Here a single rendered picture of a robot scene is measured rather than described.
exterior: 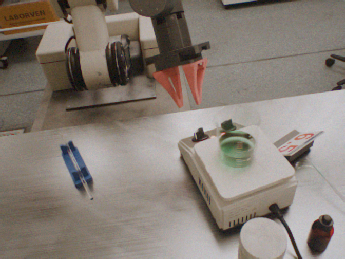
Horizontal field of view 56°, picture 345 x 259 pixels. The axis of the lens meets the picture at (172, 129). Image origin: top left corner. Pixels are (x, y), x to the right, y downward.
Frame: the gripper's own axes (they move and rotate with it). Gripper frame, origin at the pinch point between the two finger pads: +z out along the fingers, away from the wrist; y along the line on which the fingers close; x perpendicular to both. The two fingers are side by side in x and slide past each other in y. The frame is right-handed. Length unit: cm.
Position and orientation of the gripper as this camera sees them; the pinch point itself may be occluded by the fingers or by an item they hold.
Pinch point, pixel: (189, 100)
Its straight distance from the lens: 57.7
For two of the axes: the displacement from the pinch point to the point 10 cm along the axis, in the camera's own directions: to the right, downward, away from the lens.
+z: 2.5, 9.4, 2.4
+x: 4.3, -3.3, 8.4
